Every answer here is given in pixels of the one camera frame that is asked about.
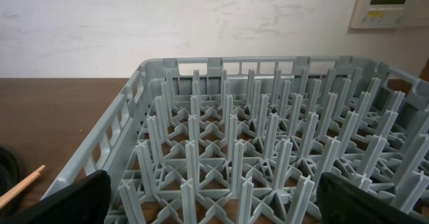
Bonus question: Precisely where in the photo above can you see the black round tray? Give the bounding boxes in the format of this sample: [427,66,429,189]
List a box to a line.
[1,146,24,219]

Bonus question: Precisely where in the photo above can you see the wooden chopstick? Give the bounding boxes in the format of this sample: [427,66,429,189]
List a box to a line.
[0,165,46,208]

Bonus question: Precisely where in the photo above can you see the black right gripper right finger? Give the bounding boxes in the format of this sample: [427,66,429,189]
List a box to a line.
[316,172,428,224]

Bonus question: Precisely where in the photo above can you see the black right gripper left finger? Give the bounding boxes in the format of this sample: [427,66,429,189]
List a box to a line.
[1,170,111,224]

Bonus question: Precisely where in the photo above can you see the white wall control panel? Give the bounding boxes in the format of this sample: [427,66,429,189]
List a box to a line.
[349,0,428,30]

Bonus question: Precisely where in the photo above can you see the grey plastic dishwasher rack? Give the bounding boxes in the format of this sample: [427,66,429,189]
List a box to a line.
[46,56,428,223]

